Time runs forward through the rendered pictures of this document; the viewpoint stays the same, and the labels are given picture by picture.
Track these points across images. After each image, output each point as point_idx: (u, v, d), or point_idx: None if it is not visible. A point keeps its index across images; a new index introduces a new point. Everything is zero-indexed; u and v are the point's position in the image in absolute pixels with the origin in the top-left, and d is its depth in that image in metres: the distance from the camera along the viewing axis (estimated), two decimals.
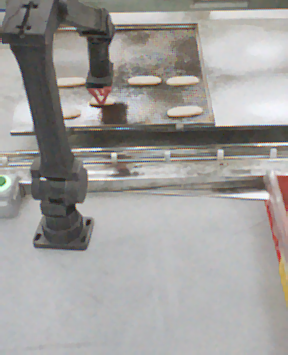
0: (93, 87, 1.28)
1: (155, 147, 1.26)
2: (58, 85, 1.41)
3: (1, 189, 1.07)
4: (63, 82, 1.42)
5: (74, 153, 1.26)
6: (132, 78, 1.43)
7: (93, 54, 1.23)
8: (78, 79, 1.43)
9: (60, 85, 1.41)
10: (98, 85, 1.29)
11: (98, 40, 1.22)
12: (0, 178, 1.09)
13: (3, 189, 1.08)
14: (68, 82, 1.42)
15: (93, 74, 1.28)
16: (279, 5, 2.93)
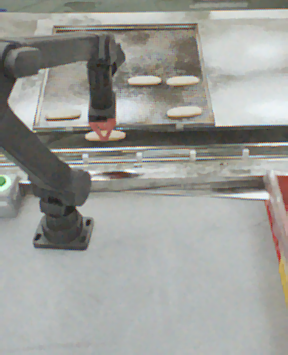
0: (96, 120, 1.12)
1: (155, 147, 1.26)
2: (92, 139, 1.18)
3: (1, 189, 1.07)
4: None
5: (74, 153, 1.26)
6: (132, 78, 1.43)
7: (92, 81, 1.08)
8: (116, 132, 1.20)
9: (95, 139, 1.18)
10: (101, 118, 1.12)
11: (98, 66, 1.07)
12: (0, 178, 1.09)
13: (3, 189, 1.08)
14: (104, 135, 1.19)
15: (95, 106, 1.12)
16: (279, 5, 2.93)
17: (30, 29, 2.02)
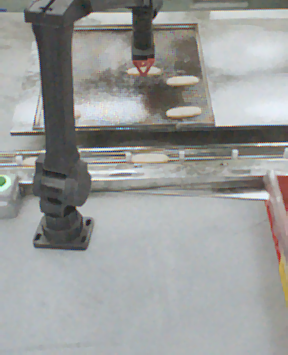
0: (138, 59, 1.33)
1: (155, 147, 1.26)
2: (138, 162, 1.22)
3: (1, 189, 1.07)
4: (144, 158, 1.23)
5: None
6: (131, 69, 1.42)
7: (136, 26, 1.28)
8: (160, 155, 1.24)
9: (141, 162, 1.22)
10: (143, 57, 1.34)
11: (142, 13, 1.26)
12: (0, 178, 1.09)
13: (3, 189, 1.08)
14: (149, 158, 1.23)
15: (138, 46, 1.33)
16: (279, 5, 2.93)
17: (30, 29, 2.02)
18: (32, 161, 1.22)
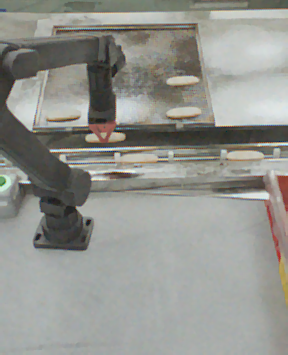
0: (96, 122, 1.12)
1: (155, 147, 1.26)
2: (234, 159, 1.23)
3: (1, 189, 1.07)
4: (240, 155, 1.24)
5: (74, 153, 1.26)
6: (90, 135, 1.20)
7: (91, 83, 1.08)
8: (255, 152, 1.25)
9: (237, 159, 1.23)
10: (101, 120, 1.12)
11: (98, 68, 1.07)
12: (0, 178, 1.09)
13: (3, 189, 1.08)
14: (245, 155, 1.24)
15: (95, 108, 1.11)
16: (279, 5, 2.93)
17: (30, 29, 2.02)
18: (130, 158, 1.23)
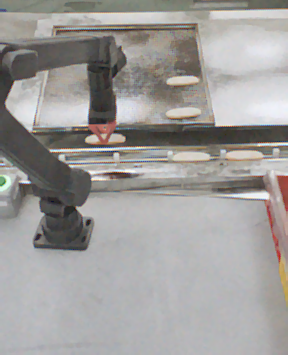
0: (96, 122, 1.12)
1: (155, 147, 1.26)
2: None
3: (1, 189, 1.07)
4: None
5: (74, 153, 1.26)
6: (177, 155, 1.24)
7: (92, 84, 1.08)
8: None
9: None
10: (101, 121, 1.12)
11: (98, 68, 1.06)
12: (0, 178, 1.09)
13: (3, 189, 1.08)
14: None
15: (95, 108, 1.11)
16: (279, 5, 2.93)
17: (30, 29, 2.02)
18: (236, 155, 1.24)
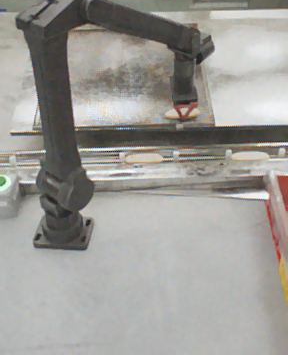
0: (181, 104, 1.25)
1: (155, 147, 1.26)
2: None
3: (1, 189, 1.07)
4: None
5: None
6: None
7: (176, 69, 1.20)
8: None
9: None
10: (185, 101, 1.25)
11: (183, 57, 1.18)
12: (0, 178, 1.09)
13: (3, 189, 1.08)
14: None
15: (179, 90, 1.24)
16: (279, 5, 2.93)
17: None
18: None
